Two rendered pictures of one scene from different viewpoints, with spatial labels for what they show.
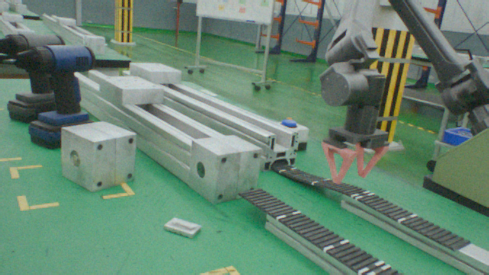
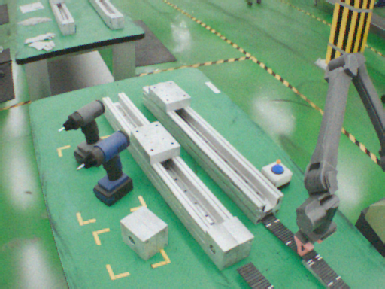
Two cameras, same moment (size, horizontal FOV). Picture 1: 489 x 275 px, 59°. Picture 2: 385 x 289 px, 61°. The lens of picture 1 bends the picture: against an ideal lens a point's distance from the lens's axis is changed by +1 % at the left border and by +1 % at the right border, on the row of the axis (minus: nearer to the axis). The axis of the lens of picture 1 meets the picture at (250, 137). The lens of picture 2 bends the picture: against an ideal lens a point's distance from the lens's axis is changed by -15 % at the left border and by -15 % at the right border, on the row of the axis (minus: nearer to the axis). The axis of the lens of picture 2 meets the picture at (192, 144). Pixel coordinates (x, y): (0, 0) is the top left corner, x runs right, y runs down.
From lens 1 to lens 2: 56 cm
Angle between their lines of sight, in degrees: 22
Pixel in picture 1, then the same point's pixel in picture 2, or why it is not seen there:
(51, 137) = (108, 201)
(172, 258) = not seen: outside the picture
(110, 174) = (153, 250)
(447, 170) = (373, 216)
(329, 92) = (301, 223)
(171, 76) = (183, 102)
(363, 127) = (320, 230)
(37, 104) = not seen: hidden behind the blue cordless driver
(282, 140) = (271, 199)
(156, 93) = (174, 150)
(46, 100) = not seen: hidden behind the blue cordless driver
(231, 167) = (232, 252)
